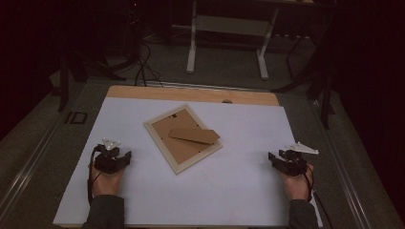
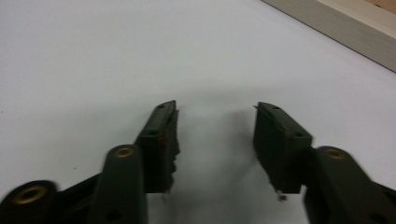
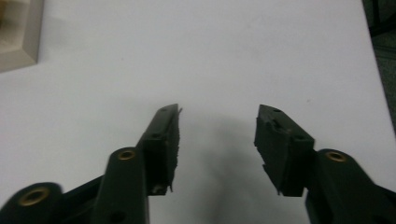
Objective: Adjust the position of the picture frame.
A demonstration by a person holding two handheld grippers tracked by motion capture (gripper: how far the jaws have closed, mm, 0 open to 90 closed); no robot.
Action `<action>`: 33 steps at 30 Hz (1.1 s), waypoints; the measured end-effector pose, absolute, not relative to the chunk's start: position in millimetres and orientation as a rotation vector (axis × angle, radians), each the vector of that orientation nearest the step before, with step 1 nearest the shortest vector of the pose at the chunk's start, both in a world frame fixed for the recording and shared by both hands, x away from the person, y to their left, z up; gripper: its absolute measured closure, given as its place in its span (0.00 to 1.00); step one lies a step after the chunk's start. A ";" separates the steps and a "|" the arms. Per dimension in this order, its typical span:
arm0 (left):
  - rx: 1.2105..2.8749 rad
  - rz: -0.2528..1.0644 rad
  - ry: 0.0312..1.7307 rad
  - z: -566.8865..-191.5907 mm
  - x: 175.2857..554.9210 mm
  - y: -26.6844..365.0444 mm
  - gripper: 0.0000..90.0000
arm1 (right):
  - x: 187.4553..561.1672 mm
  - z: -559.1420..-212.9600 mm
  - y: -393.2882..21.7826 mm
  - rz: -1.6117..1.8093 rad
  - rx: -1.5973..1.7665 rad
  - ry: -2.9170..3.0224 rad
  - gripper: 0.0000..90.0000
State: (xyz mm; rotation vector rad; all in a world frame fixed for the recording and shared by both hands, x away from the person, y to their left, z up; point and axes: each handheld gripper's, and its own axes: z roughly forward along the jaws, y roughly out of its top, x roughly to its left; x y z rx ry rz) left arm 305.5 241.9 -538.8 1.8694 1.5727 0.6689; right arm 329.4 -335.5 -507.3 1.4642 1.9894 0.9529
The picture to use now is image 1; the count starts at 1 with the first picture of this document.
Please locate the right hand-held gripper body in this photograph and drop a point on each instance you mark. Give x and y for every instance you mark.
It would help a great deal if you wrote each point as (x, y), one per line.
(293, 165)

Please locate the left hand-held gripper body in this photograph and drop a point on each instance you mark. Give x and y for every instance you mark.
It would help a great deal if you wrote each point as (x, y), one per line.
(108, 160)

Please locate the wooden picture frame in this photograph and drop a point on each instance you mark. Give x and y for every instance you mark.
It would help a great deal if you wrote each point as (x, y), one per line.
(178, 149)

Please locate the person's right hand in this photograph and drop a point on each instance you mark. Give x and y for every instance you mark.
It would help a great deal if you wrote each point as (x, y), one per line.
(299, 187)

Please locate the person's left hand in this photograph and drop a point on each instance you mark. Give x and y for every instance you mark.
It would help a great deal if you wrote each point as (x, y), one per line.
(106, 184)

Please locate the dark floor socket plate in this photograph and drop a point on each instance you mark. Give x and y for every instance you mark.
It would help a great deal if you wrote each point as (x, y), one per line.
(76, 117)

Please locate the white paper sheet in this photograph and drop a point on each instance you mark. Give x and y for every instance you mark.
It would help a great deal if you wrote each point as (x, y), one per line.
(238, 191)

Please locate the black metal stand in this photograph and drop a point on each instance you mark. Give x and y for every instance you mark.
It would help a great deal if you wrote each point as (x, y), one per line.
(324, 101)
(65, 82)

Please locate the metal floor rail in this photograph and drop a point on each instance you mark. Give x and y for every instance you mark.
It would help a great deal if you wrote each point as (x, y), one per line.
(345, 178)
(25, 171)

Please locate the white metal desk frame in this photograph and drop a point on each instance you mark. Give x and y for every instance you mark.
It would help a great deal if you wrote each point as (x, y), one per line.
(229, 25)

